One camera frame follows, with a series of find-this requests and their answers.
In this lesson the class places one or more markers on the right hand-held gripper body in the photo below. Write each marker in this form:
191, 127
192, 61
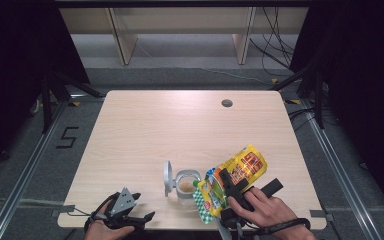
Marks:
231, 218

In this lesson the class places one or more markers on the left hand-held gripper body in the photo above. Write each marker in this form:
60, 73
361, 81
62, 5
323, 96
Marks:
123, 203

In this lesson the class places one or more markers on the yellow green spouted pouch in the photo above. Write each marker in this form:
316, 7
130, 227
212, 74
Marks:
250, 163

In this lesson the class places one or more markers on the person's left hand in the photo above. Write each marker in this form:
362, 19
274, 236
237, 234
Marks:
103, 231

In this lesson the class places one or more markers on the person's right hand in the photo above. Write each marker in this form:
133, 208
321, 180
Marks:
270, 211

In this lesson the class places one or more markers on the grey round table grommet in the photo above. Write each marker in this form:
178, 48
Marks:
227, 103

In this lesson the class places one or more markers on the yellow black tape piece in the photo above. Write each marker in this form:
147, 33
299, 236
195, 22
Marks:
76, 104
293, 101
275, 80

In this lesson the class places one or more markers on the black tripod stand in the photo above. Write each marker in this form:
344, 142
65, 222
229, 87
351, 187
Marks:
319, 100
46, 100

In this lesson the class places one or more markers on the black curtain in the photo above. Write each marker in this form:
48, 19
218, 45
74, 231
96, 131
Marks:
363, 83
13, 66

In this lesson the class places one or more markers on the metal floor rail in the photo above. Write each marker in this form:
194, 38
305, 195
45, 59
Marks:
30, 166
340, 166

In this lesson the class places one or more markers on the pale wooden furniture frame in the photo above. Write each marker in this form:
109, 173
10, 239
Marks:
126, 36

